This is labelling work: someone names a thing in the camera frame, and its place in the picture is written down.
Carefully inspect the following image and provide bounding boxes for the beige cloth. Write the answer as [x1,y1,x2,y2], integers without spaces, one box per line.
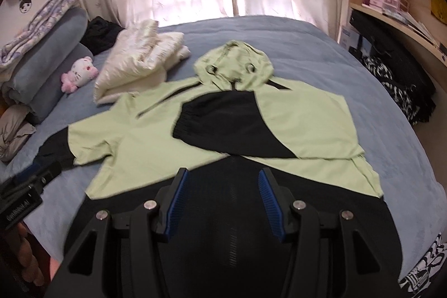
[0,104,37,162]

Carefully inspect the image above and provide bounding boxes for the white and pink cat plush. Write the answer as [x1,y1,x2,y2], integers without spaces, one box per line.
[61,55,99,94]

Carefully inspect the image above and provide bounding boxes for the green and black hoodie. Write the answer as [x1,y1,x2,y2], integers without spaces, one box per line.
[37,40,402,298]

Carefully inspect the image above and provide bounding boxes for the person's left hand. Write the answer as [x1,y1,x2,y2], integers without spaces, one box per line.
[16,224,47,289]

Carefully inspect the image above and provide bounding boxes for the yellow sheet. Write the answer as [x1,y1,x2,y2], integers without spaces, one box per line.
[431,0,447,23]

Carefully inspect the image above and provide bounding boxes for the papers on shelf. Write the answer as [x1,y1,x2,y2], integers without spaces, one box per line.
[384,9,441,48]

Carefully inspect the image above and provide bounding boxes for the black white patterned clothes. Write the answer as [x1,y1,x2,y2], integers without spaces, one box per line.
[349,10,437,125]

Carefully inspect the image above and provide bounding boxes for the bed with blue sheet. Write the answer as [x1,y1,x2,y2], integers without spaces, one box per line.
[0,15,447,285]

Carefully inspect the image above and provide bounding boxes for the folded blue blanket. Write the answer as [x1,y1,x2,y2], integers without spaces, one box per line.
[2,6,95,125]

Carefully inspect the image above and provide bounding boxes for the black clothes pile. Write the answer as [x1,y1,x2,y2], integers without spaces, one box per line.
[81,16,125,56]

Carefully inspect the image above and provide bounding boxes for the white puffer jacket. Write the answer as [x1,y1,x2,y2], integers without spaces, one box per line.
[92,20,192,105]

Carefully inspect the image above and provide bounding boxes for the white and blue box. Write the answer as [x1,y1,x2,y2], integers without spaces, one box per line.
[340,26,362,51]

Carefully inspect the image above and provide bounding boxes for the purple patterned quilt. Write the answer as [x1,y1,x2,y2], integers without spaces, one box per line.
[0,0,89,67]

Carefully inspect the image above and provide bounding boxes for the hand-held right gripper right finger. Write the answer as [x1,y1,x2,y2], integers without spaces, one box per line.
[258,167,403,298]

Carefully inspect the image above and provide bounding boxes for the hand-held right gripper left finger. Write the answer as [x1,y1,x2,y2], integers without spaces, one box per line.
[45,167,191,298]

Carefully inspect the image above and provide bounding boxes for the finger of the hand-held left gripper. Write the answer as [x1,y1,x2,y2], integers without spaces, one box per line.
[14,160,64,187]

